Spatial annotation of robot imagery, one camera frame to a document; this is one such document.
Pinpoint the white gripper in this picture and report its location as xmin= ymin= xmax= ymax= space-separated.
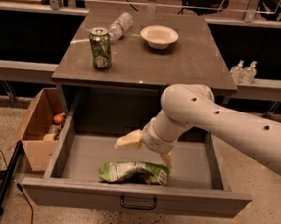
xmin=114 ymin=118 xmax=179 ymax=168

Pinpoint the green rice chip bag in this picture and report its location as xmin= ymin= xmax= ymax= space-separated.
xmin=99 ymin=161 xmax=170 ymax=186

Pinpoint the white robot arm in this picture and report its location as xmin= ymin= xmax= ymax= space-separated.
xmin=115 ymin=84 xmax=281 ymax=176

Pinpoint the grey open drawer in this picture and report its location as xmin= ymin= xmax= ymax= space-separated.
xmin=23 ymin=91 xmax=252 ymax=218

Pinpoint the grey cabinet counter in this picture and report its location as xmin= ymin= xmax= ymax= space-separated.
xmin=48 ymin=4 xmax=244 ymax=130

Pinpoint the orange fruit in box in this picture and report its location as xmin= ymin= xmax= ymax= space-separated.
xmin=53 ymin=113 xmax=65 ymax=125

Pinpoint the pale item in box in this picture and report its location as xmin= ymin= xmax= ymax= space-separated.
xmin=43 ymin=133 xmax=58 ymax=142

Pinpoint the brown cardboard box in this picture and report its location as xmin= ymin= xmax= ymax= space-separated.
xmin=16 ymin=88 xmax=66 ymax=172

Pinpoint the white paper bowl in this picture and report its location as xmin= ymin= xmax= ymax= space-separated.
xmin=140 ymin=25 xmax=178 ymax=50

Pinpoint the left clear sanitizer bottle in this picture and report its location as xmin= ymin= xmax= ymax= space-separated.
xmin=230 ymin=60 xmax=244 ymax=84

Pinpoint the clear sanitizer bottle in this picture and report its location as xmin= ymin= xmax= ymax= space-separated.
xmin=241 ymin=60 xmax=257 ymax=84
xmin=230 ymin=60 xmax=244 ymax=84

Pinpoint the green soda can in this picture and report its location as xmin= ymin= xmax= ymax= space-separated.
xmin=89 ymin=27 xmax=112 ymax=70

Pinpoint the right clear sanitizer bottle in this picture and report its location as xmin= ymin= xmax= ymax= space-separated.
xmin=241 ymin=60 xmax=257 ymax=84

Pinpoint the clear plastic water bottle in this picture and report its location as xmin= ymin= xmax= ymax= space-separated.
xmin=108 ymin=12 xmax=134 ymax=44

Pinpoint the black flat bar stand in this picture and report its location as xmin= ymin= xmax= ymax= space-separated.
xmin=0 ymin=141 xmax=23 ymax=215

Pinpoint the black drawer handle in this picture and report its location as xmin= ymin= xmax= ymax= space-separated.
xmin=120 ymin=195 xmax=157 ymax=211

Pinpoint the black floor cable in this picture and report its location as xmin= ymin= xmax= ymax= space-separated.
xmin=12 ymin=183 xmax=38 ymax=224

